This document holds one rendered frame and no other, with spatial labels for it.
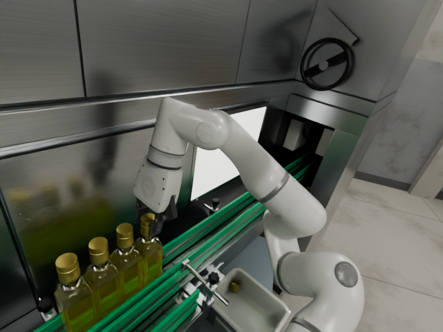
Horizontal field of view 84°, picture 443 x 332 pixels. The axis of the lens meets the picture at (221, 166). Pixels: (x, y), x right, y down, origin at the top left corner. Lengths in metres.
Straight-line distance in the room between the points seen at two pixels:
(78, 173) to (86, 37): 0.27
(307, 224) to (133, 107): 0.45
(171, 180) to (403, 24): 1.01
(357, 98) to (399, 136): 2.67
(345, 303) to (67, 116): 0.59
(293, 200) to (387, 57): 0.84
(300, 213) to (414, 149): 3.56
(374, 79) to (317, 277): 0.90
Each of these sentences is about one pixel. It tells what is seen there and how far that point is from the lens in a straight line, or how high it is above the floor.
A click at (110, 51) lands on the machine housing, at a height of 1.49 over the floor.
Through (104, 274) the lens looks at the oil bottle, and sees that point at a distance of 0.60.
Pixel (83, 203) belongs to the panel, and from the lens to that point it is 0.65.
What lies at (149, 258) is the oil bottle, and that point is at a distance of 0.65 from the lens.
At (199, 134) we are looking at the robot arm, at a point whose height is 1.39.
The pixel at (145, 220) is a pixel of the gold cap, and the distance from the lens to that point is 0.59.
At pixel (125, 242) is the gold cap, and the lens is 0.59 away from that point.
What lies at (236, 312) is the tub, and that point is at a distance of 0.94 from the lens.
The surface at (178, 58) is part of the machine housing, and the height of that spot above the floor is 1.48.
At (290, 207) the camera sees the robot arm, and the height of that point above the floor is 1.29.
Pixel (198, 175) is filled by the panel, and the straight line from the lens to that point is 0.88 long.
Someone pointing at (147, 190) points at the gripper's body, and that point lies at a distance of 0.55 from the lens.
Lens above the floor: 1.57
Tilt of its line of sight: 30 degrees down
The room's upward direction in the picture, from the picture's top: 11 degrees clockwise
